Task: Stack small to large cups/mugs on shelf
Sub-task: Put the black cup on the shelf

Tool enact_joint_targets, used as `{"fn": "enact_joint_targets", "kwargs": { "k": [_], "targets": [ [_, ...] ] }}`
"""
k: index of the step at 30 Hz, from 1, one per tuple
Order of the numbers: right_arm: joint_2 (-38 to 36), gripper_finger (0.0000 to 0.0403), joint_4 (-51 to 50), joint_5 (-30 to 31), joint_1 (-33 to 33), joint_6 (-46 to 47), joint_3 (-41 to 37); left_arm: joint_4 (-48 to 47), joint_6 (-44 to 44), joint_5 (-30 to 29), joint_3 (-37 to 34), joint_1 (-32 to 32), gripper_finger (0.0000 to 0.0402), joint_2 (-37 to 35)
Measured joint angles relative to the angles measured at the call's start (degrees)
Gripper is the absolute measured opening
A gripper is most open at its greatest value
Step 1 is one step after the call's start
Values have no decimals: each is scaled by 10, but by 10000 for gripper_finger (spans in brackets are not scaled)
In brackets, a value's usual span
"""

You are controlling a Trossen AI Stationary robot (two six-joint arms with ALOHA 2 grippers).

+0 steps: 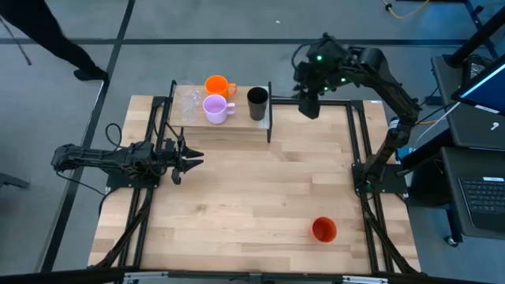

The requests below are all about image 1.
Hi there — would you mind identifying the black pole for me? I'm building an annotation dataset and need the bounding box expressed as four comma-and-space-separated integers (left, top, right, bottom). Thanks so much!
445, 6, 505, 68

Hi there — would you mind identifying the black power adapter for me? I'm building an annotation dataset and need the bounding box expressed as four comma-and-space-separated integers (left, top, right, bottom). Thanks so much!
464, 54, 493, 80

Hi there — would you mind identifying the wooden shelf with black frame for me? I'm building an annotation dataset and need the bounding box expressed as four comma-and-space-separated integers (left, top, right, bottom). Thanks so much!
168, 80, 275, 144

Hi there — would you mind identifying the red-orange cup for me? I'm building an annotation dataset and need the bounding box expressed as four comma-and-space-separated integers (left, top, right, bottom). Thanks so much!
311, 215, 339, 244

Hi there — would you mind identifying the computer monitor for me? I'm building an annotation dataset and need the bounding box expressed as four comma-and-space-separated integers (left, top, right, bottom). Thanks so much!
451, 53, 505, 118

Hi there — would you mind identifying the black aluminium table frame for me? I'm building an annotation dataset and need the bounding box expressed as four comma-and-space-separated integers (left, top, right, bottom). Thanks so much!
88, 88, 422, 277

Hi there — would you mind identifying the black chair base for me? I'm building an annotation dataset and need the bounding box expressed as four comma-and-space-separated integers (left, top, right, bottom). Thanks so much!
0, 171, 32, 192

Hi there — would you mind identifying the lilac pink plastic mug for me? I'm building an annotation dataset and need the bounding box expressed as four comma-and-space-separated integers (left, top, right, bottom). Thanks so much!
201, 94, 238, 126

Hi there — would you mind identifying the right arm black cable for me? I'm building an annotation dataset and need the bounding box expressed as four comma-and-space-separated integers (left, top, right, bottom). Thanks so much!
290, 40, 313, 71

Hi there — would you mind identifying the person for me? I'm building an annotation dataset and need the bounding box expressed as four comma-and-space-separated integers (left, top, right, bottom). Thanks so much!
0, 0, 110, 83

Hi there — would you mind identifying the black bin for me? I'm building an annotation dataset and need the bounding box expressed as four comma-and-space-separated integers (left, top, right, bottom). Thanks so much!
407, 157, 451, 208

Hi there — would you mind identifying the orange plastic mug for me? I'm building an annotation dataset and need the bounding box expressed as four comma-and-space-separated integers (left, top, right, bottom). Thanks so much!
204, 74, 238, 101

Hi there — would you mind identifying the black bar with silver brackets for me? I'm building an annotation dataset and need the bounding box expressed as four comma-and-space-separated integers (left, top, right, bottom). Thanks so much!
0, 267, 505, 284

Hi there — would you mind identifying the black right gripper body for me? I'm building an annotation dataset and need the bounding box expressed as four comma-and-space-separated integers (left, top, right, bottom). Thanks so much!
291, 32, 355, 96

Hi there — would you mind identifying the blue metal frame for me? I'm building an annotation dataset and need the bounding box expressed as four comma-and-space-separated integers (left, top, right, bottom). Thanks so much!
463, 0, 500, 60

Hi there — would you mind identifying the yellow cable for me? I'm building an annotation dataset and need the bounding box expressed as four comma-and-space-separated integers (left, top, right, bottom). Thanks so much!
380, 0, 432, 21

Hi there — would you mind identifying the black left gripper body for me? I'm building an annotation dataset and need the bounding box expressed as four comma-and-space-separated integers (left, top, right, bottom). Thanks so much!
159, 133, 187, 186

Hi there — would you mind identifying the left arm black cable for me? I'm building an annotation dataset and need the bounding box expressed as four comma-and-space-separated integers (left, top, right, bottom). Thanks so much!
104, 122, 124, 150

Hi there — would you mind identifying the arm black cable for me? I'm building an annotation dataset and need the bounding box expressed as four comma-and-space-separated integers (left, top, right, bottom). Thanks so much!
290, 40, 313, 71
104, 122, 124, 150

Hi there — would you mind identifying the tall black cup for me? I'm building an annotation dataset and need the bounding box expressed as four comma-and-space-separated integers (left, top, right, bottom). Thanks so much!
246, 86, 270, 122

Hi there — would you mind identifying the black laptop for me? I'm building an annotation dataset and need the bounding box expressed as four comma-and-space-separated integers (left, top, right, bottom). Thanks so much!
440, 148, 505, 240

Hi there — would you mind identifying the black desk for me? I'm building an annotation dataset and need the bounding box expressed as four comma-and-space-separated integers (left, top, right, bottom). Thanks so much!
431, 54, 505, 151

